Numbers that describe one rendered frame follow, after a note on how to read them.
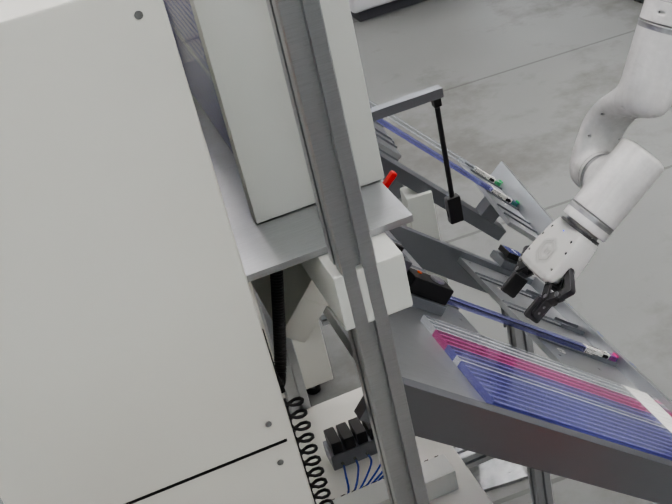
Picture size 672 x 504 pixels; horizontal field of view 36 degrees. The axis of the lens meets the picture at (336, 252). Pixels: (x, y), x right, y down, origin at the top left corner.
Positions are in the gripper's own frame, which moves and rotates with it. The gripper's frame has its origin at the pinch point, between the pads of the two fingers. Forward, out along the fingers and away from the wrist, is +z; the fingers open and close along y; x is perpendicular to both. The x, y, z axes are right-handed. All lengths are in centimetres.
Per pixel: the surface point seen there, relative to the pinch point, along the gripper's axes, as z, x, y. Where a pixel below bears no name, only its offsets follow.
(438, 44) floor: -37, 120, -344
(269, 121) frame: -6, -67, 33
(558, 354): 3.3, 9.4, 4.6
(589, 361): 1.8, 18.1, 1.8
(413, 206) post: 4, 6, -60
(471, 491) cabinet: 32.0, 14.2, 4.6
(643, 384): -0.8, 26.4, 6.5
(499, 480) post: 49, 74, -57
